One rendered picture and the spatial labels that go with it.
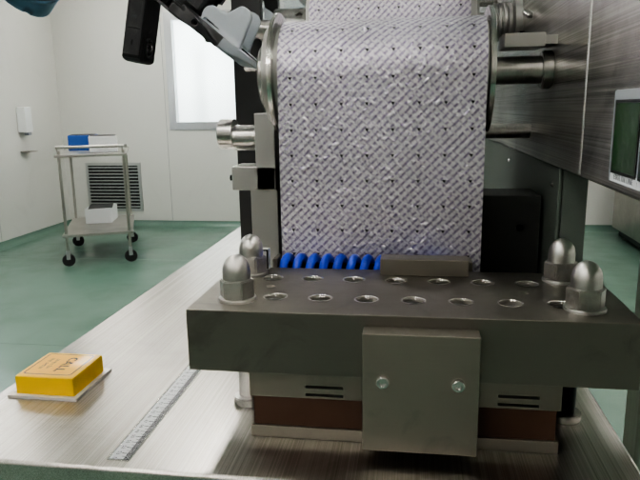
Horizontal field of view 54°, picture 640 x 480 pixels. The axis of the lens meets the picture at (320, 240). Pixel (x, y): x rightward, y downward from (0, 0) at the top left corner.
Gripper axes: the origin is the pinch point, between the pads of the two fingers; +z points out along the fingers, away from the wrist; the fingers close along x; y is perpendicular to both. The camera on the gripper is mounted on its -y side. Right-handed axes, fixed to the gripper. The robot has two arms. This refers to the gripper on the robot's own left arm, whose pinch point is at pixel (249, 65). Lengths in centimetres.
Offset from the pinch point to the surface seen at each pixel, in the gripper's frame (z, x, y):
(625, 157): 33.6, -32.0, 16.1
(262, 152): 8.3, -0.6, -7.5
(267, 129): 6.9, -0.6, -4.7
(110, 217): -121, 423, -227
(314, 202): 17.8, -7.8, -6.4
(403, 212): 26.5, -7.8, -0.6
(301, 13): -3.3, 21.1, 9.0
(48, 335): -54, 222, -211
